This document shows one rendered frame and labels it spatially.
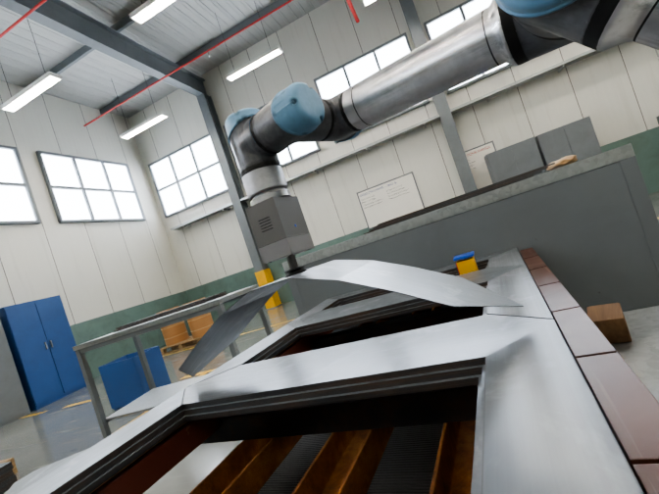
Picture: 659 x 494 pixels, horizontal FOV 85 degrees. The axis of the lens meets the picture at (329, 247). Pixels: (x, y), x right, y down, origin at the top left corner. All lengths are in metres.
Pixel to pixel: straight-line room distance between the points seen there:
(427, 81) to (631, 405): 0.46
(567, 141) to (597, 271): 7.91
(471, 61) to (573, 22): 0.19
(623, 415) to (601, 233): 1.05
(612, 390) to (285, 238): 0.46
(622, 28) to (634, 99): 10.02
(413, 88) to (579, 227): 0.92
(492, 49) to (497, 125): 9.16
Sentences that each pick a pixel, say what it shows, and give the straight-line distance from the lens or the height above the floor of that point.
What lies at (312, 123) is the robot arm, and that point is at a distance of 0.59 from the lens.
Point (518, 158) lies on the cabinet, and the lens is 9.03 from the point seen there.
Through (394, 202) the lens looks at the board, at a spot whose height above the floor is 1.68.
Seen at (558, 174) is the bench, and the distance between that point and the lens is 1.39.
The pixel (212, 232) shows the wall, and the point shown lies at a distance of 11.68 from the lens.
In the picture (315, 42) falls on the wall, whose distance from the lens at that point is 11.01.
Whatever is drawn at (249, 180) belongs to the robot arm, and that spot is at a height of 1.19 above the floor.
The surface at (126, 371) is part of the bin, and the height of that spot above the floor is 0.43.
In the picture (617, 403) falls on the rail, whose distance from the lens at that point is 0.42.
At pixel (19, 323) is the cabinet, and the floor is 1.58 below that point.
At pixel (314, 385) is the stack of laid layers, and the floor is 0.84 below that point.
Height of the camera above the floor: 1.03
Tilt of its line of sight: 1 degrees up
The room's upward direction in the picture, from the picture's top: 19 degrees counter-clockwise
